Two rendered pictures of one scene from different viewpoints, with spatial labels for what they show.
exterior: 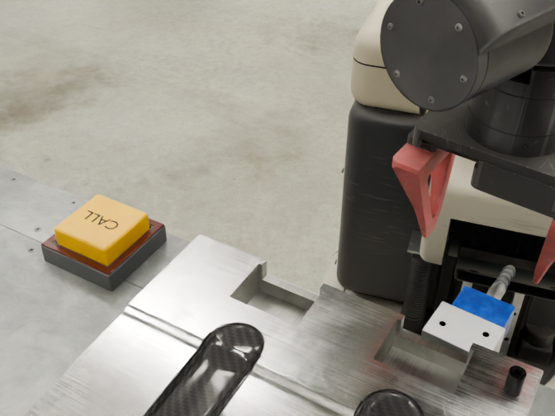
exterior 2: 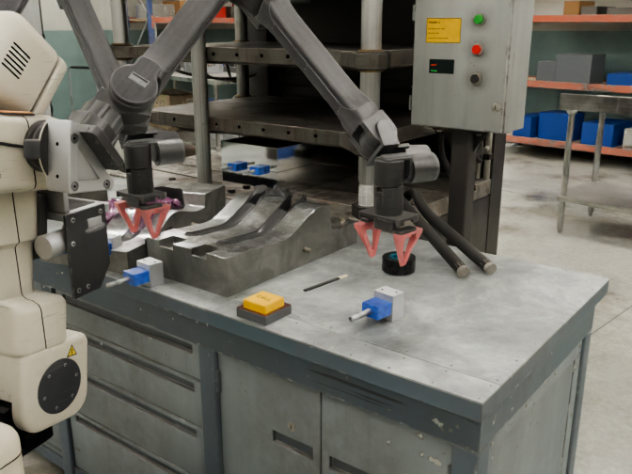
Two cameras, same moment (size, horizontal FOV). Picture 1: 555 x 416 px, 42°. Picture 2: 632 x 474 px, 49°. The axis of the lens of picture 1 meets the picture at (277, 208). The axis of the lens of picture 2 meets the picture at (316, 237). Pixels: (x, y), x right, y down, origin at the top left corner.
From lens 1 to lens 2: 1.83 m
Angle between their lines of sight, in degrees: 124
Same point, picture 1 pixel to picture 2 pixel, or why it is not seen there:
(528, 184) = not seen: hidden behind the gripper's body
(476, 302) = (134, 272)
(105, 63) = not seen: outside the picture
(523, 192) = not seen: hidden behind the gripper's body
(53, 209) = (290, 329)
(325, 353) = (200, 240)
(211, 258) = (223, 254)
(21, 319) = (297, 300)
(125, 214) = (253, 299)
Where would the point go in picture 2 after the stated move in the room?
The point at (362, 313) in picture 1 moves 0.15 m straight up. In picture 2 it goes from (184, 244) to (181, 180)
